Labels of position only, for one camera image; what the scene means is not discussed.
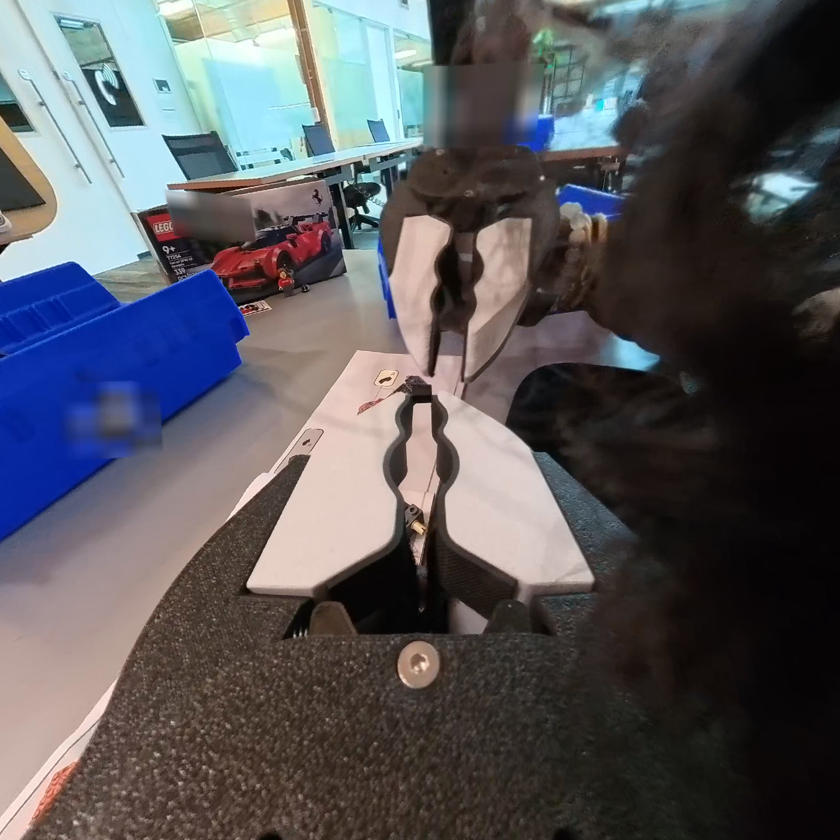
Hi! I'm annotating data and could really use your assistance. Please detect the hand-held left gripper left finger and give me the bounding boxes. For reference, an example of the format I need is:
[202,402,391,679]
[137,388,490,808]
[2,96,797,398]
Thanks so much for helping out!
[246,392,414,598]

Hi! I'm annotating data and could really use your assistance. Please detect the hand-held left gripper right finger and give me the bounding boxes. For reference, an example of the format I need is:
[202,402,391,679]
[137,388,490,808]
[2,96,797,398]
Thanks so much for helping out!
[432,390,595,598]

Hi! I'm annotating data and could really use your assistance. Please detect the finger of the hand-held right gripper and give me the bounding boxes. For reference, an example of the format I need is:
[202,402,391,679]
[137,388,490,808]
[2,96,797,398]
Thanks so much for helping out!
[388,217,454,378]
[459,217,534,383]

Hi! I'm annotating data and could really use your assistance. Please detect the white lego instruction booklet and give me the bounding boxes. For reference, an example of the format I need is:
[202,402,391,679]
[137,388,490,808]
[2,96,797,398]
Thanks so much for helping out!
[0,350,473,840]

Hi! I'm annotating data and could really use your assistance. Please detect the lego set box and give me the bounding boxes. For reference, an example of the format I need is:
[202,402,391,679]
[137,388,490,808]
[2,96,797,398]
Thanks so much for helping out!
[131,180,349,307]

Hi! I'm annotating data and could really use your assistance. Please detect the black stool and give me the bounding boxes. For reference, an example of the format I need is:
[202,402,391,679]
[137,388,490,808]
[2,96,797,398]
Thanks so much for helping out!
[344,182,382,231]

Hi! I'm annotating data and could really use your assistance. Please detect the blue storage bin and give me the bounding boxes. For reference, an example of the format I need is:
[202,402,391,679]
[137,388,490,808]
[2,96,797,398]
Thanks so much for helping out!
[0,261,252,544]
[376,182,627,322]

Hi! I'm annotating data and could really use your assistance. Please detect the long white-topped desk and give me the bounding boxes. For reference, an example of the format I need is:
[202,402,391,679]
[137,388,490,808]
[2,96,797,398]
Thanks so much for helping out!
[167,140,424,193]

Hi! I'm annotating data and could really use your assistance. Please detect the black panel board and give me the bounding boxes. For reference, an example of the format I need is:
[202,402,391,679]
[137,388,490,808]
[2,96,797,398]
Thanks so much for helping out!
[0,117,60,245]

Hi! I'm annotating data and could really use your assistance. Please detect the gold bangle bracelets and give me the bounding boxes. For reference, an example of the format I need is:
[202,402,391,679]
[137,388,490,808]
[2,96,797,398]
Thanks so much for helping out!
[571,217,611,313]

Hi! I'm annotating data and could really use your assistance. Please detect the white bead bracelet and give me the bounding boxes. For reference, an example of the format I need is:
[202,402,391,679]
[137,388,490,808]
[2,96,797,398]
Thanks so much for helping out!
[559,200,595,248]

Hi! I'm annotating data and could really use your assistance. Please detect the metal door handle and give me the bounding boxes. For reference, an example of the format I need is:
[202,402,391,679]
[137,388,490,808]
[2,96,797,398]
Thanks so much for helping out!
[18,69,93,185]
[63,72,126,178]

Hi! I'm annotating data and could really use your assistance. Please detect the black wall sign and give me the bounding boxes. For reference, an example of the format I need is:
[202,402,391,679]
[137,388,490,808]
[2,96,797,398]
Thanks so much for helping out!
[77,36,147,129]

